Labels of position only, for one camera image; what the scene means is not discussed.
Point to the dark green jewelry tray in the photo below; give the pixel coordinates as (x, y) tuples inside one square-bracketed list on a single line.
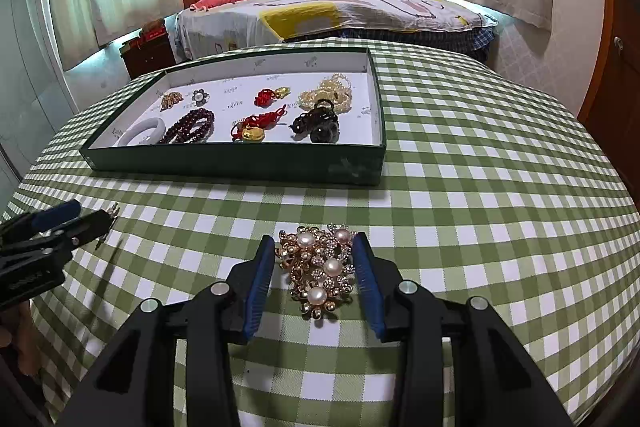
[(288, 115)]

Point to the dark wooden nightstand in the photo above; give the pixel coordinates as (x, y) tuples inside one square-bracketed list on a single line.
[(142, 56)]

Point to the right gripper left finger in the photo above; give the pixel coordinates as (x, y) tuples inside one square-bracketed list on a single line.
[(131, 383)]

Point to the green checkered tablecloth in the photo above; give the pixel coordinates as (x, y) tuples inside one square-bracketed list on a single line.
[(488, 188)]

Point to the red knot gold pendant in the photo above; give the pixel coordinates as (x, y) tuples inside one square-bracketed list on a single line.
[(253, 128)]

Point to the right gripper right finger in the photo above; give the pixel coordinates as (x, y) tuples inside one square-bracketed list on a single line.
[(496, 381)]

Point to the items on nightstand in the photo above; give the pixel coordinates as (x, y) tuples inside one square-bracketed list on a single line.
[(147, 33)]

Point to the bed with patterned quilt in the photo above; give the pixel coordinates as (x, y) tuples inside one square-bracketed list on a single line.
[(210, 27)]

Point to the brown wooden door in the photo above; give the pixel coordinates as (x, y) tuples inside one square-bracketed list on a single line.
[(610, 111)]

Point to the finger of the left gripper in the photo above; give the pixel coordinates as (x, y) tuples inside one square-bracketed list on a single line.
[(29, 224), (73, 233)]

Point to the glass wardrobe door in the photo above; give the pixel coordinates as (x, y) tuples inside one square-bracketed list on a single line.
[(34, 101)]

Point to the red tassel bead charm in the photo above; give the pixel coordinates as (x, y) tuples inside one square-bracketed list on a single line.
[(265, 97)]

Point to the pale jade bangle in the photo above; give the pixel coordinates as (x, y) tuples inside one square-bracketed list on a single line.
[(145, 132)]

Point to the person's left hand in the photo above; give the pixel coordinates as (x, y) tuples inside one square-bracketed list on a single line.
[(18, 329)]

